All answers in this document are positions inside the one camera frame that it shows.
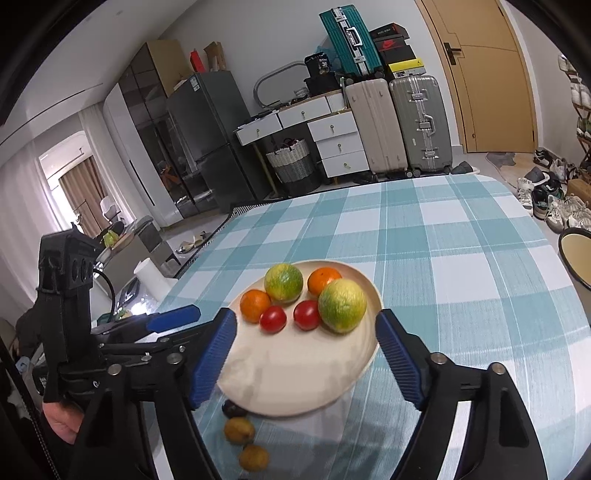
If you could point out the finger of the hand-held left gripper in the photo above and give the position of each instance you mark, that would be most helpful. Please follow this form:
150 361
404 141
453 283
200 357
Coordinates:
173 317
138 347

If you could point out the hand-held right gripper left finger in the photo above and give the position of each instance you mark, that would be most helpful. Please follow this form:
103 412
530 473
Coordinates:
214 357

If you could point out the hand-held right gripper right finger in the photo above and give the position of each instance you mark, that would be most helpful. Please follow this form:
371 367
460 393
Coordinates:
399 360

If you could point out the orange mandarin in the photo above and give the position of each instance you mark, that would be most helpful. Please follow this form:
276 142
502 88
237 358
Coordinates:
255 305
323 280

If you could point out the red tomato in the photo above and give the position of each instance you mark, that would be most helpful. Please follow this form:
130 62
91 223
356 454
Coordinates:
273 319
307 315

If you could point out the yellow-green guava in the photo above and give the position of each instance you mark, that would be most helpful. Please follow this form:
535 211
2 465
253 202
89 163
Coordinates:
284 282
342 305

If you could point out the cream round plate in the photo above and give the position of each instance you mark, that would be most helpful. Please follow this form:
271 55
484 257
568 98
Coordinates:
295 369

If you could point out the person's left hand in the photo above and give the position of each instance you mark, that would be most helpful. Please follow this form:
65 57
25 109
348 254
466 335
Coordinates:
62 420

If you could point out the white paper towel roll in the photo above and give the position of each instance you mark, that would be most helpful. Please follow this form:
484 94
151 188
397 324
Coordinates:
152 278

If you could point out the dark purple cherry tomato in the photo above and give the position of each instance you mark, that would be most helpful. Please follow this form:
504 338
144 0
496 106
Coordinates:
233 410

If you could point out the beige sandals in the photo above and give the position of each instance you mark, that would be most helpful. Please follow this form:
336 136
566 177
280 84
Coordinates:
191 243

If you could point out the brown longan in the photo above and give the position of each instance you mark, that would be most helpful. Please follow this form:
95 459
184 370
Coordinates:
239 430
254 458

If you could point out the grey cabinet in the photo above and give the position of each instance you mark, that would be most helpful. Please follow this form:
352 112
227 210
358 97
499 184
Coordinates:
138 244

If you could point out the white chair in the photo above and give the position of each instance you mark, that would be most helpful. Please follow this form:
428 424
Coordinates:
110 208

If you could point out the brown curtain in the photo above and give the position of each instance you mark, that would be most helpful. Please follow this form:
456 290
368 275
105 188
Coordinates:
85 194

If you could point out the teal checked tablecloth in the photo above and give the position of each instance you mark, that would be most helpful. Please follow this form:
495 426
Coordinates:
438 258

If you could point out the dark glass door cabinet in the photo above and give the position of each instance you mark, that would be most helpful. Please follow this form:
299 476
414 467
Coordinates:
147 138

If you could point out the dark grey refrigerator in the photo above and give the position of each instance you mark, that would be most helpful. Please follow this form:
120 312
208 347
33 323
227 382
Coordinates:
217 138

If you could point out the woven laundry basket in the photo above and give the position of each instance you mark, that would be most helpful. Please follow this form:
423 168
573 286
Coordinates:
293 168

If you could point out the dark slippers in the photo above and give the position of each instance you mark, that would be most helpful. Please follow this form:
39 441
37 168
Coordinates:
464 168

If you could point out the black-rimmed round stool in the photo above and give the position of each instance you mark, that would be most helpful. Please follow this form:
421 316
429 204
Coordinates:
577 258

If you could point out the pile of shoes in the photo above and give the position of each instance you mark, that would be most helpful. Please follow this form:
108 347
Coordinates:
554 194

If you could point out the white desk with drawers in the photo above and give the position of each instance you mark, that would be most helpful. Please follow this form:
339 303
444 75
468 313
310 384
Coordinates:
337 138

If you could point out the beige hard suitcase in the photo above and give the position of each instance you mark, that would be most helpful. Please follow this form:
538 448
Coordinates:
376 129

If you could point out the silver hard suitcase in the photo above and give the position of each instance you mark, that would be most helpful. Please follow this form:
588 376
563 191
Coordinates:
420 124

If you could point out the brown cardboard box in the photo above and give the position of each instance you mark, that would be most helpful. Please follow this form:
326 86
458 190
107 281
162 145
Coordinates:
579 189

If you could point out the tall cardboard boxes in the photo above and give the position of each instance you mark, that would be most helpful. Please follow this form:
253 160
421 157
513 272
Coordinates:
171 64

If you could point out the red paper bag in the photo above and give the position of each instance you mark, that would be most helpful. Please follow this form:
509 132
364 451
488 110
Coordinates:
197 60

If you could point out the oval mirror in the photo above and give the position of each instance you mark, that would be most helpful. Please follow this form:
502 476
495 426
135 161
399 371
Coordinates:
268 76

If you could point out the black storage box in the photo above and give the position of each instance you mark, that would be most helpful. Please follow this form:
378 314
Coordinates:
323 85

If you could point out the yellow and black shoe box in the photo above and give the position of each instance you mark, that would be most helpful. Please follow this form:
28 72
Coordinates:
406 70

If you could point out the wooden door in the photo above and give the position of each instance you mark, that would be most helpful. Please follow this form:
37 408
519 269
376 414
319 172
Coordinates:
489 83

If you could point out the black printed bag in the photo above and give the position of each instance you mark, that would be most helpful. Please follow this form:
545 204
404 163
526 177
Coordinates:
319 64

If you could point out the shoe rack with shoes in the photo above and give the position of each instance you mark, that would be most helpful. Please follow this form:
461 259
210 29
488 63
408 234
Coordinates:
579 115

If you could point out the red and black shoe box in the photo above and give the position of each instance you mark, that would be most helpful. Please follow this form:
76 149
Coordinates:
391 44

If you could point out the teal hard suitcase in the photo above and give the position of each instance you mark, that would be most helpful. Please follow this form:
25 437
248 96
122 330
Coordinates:
348 41

